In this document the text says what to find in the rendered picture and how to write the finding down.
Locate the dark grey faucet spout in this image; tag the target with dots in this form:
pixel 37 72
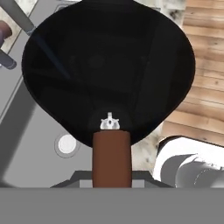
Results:
pixel 19 14

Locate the dark grey faucet lever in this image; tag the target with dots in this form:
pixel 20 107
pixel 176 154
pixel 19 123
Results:
pixel 6 59

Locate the grey sink basin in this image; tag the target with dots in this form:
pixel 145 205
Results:
pixel 32 140

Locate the brown cylinder object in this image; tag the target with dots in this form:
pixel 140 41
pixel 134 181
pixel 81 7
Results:
pixel 4 29

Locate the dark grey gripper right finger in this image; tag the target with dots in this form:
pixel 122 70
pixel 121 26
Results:
pixel 140 175

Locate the white sink drain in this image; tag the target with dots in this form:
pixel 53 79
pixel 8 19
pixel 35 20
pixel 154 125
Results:
pixel 66 144

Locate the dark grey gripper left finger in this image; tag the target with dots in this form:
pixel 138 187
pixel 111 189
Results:
pixel 84 175

